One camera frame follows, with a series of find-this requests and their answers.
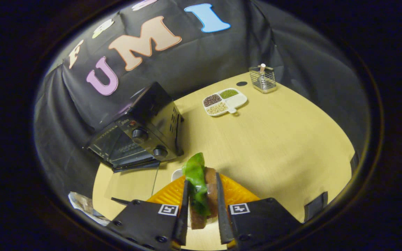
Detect metal wire basket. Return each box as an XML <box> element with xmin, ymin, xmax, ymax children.
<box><xmin>249</xmin><ymin>66</ymin><xmax>277</xmax><ymax>93</ymax></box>

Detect printed paper sheet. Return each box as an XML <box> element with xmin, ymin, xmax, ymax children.
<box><xmin>68</xmin><ymin>191</ymin><xmax>111</xmax><ymax>226</ymax></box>

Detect white divided dish of beans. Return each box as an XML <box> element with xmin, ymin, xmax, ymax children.
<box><xmin>202</xmin><ymin>88</ymin><xmax>248</xmax><ymax>117</ymax></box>

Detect lettuce sandwich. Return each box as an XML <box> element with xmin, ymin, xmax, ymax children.
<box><xmin>182</xmin><ymin>152</ymin><xmax>219</xmax><ymax>230</ymax></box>

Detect white plastic tray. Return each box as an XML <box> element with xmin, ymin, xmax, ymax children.
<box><xmin>171</xmin><ymin>169</ymin><xmax>187</xmax><ymax>182</ymax></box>

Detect black toaster oven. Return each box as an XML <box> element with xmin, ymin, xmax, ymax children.
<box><xmin>83</xmin><ymin>82</ymin><xmax>185</xmax><ymax>207</ymax></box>

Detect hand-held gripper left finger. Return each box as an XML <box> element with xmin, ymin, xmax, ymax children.
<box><xmin>107</xmin><ymin>180</ymin><xmax>190</xmax><ymax>251</ymax></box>

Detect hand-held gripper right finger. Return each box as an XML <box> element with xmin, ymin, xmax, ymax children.
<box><xmin>216</xmin><ymin>173</ymin><xmax>301</xmax><ymax>251</ymax></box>

